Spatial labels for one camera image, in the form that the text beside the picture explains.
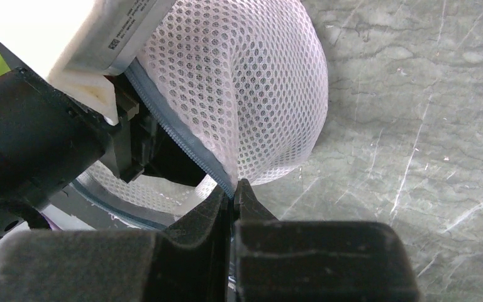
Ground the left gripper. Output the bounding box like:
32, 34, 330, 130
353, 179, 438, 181
100, 75, 206, 187

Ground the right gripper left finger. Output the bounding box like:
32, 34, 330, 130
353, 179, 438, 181
0, 188, 233, 301

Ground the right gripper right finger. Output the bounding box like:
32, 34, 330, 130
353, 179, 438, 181
233, 180, 420, 301

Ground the white mesh laundry bag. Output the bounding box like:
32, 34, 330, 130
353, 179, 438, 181
72, 1, 328, 228

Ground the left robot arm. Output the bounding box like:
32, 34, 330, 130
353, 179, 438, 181
0, 44, 205, 240

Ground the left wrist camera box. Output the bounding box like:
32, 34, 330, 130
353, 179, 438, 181
0, 0, 174, 125

